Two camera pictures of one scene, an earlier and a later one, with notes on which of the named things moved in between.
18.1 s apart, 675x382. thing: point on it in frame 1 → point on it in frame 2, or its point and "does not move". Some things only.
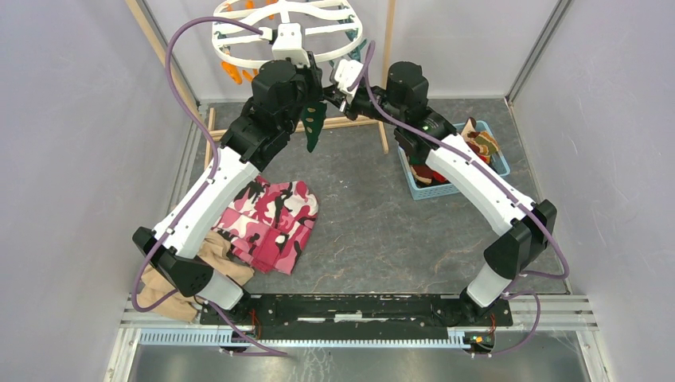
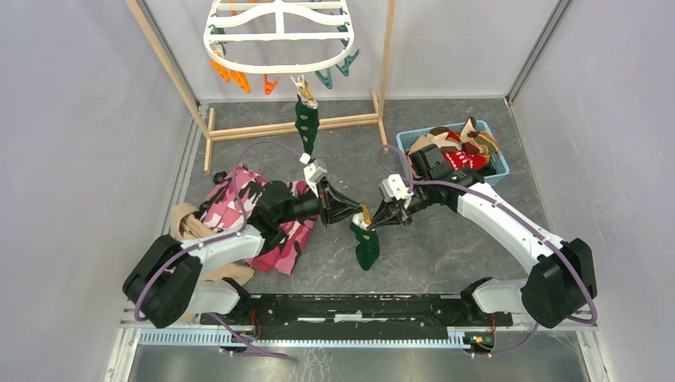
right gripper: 341,100 → 398,210
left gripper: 314,75 → 334,205
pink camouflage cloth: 268,224 does not move
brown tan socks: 482,143 does not move
